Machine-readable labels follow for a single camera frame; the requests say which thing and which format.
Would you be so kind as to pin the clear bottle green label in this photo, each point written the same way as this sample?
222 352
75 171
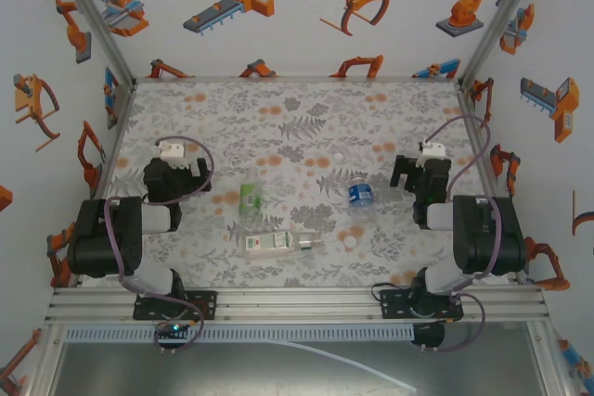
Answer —
250 199

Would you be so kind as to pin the small circuit board with LED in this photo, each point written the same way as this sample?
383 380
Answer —
174 331

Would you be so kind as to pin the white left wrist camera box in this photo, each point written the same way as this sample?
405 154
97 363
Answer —
172 155

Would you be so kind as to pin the wide aluminium base rail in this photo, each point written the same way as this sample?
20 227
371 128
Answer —
297 305

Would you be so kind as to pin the white bottle cap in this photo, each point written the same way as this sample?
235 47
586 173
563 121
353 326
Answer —
339 156
349 241

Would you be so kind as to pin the black connector housing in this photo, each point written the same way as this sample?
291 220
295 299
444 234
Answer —
429 335

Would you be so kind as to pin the clear bottle blue label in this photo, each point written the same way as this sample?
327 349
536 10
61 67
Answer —
361 194

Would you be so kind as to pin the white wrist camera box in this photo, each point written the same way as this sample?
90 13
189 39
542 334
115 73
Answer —
172 155
432 152

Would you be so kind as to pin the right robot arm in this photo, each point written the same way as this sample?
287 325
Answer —
487 238

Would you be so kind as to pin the square bottle white green label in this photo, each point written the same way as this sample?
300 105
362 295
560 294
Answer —
269 244

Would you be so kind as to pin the floral patterned tablecloth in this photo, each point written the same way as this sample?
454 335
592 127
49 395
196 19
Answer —
301 104

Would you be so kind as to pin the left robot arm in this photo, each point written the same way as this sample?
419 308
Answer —
93 238

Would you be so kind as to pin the white plastic tube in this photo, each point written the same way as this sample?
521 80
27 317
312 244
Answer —
352 363

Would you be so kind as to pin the aluminium frame post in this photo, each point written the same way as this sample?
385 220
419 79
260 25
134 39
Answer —
88 11
506 11

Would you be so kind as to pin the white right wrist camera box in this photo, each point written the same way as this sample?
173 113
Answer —
432 152

